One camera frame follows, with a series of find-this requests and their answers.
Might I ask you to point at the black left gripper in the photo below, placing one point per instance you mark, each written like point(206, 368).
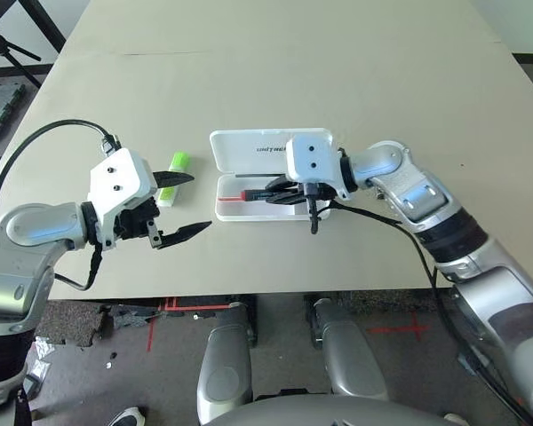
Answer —
point(133, 219)

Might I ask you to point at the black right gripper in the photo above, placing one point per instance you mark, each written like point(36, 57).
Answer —
point(328, 193)

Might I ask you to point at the red and black marker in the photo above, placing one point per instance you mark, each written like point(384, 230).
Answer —
point(255, 194)

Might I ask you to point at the green highlighter pen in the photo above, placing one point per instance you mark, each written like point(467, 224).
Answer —
point(180, 160)

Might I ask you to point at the white plastic pencil case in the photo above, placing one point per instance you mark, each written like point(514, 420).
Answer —
point(248, 151)

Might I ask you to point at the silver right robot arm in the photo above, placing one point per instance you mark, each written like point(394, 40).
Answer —
point(417, 195)

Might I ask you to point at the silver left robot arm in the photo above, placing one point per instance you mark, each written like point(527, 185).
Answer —
point(26, 231)

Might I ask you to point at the red floor tape lines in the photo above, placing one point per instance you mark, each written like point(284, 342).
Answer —
point(169, 306)

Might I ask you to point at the torn dark rubber mat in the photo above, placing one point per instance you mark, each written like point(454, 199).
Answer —
point(66, 324)

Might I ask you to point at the grey robot left leg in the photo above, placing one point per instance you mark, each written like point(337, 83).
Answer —
point(224, 368)

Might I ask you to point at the grey robot leg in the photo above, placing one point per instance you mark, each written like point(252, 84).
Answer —
point(351, 355)
point(224, 368)

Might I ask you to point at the grey robot right leg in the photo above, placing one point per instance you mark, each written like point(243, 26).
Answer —
point(351, 355)

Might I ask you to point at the red floor tape cross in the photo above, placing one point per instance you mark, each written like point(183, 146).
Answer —
point(415, 328)

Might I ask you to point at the clear plastic wrapper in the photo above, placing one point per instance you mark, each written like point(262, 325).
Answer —
point(40, 368)

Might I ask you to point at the black and white sneaker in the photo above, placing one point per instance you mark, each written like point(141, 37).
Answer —
point(126, 419)

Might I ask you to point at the grey robot torso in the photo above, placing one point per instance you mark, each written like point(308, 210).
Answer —
point(320, 415)

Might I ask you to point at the grey box device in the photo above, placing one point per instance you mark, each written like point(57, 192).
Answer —
point(31, 385)

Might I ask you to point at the white shoe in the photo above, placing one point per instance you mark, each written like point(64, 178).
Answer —
point(455, 420)

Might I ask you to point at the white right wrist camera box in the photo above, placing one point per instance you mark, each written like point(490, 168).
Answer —
point(313, 157)

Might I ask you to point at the black metal frame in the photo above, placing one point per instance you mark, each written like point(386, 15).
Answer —
point(53, 22)

